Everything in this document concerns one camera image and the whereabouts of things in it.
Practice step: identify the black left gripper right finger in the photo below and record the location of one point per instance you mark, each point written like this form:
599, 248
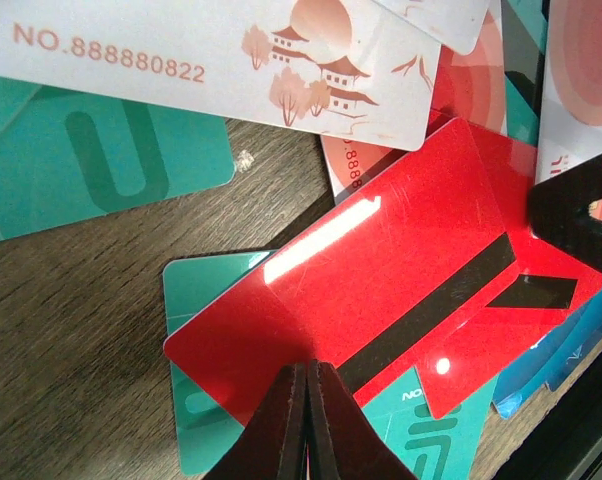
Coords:
341, 442

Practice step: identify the white card red circle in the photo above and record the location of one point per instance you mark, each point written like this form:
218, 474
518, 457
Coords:
571, 111

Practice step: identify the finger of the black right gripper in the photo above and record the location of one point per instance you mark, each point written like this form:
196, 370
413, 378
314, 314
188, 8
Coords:
558, 211

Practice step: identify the teal card left pile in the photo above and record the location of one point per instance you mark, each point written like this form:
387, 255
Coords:
67, 156

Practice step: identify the red card black stripe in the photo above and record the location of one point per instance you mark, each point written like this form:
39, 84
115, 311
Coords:
416, 251

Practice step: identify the white card pagoda print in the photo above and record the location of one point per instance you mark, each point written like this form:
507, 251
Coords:
347, 69

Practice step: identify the teal card front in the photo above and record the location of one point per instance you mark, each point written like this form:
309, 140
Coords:
432, 449

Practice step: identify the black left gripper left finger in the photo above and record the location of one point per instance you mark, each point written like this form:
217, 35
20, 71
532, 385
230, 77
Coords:
273, 444

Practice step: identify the blue card front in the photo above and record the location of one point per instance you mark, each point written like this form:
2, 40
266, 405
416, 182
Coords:
551, 360

